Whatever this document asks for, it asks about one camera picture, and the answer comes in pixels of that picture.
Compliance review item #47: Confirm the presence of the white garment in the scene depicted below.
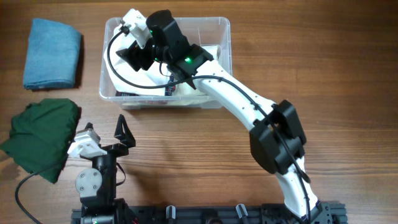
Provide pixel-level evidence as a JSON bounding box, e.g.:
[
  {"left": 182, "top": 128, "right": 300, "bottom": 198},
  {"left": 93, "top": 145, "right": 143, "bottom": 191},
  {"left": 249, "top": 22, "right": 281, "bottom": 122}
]
[{"left": 103, "top": 34, "right": 174, "bottom": 86}]

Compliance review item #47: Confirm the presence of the plaid shirt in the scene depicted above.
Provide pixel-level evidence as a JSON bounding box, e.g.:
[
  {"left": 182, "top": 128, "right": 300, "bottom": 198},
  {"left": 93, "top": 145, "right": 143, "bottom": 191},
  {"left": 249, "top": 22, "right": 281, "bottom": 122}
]
[{"left": 113, "top": 80, "right": 175, "bottom": 96}]

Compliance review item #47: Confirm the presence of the cream cloth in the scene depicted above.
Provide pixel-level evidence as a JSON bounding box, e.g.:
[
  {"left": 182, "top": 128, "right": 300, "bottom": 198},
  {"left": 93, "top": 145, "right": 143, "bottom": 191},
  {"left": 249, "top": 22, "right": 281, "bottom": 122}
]
[{"left": 167, "top": 45, "right": 220, "bottom": 106}]

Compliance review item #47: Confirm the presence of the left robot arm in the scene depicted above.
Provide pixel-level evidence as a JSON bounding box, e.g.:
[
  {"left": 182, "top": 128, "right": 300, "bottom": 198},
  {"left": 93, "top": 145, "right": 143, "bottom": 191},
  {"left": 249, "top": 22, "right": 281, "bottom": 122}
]
[{"left": 68, "top": 114, "right": 139, "bottom": 224}]

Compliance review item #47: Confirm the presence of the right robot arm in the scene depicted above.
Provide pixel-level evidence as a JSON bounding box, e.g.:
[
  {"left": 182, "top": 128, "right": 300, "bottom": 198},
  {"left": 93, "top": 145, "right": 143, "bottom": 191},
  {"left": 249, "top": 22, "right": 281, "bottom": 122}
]
[{"left": 117, "top": 9, "right": 318, "bottom": 222}]

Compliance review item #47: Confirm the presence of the clear plastic storage container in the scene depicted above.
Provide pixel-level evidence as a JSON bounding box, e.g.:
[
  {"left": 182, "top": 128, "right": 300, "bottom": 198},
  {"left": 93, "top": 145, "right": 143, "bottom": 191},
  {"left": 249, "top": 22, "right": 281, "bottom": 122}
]
[{"left": 99, "top": 17, "right": 233, "bottom": 110}]

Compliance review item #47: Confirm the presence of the dark green garment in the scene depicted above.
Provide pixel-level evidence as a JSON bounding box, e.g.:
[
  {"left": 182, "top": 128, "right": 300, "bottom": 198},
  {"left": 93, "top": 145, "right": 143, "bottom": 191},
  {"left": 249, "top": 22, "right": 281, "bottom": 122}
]
[{"left": 1, "top": 98, "right": 80, "bottom": 184}]

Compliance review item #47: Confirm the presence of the folded blue towel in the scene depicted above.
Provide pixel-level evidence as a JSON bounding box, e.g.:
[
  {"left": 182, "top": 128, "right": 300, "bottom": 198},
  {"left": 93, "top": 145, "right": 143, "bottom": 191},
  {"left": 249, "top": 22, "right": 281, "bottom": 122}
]
[{"left": 23, "top": 18, "right": 81, "bottom": 90}]

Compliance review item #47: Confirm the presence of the right black cable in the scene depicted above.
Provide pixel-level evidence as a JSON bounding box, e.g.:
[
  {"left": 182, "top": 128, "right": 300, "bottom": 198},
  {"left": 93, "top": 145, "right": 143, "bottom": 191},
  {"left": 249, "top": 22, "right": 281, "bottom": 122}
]
[{"left": 106, "top": 29, "right": 312, "bottom": 223}]

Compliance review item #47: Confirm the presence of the black cable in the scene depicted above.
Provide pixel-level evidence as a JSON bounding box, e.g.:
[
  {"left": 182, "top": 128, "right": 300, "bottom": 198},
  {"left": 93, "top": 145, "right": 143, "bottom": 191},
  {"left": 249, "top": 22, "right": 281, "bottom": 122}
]
[
  {"left": 14, "top": 161, "right": 68, "bottom": 224},
  {"left": 106, "top": 29, "right": 312, "bottom": 223}
]

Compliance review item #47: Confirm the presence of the left black cable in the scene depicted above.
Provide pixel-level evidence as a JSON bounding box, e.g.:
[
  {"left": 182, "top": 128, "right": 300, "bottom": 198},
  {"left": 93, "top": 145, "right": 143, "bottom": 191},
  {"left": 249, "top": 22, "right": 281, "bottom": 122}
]
[{"left": 14, "top": 161, "right": 68, "bottom": 224}]

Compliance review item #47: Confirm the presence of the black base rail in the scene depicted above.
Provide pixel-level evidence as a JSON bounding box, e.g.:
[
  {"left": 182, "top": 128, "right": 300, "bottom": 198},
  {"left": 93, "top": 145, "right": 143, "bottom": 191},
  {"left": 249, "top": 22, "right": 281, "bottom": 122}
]
[{"left": 71, "top": 203, "right": 347, "bottom": 224}]

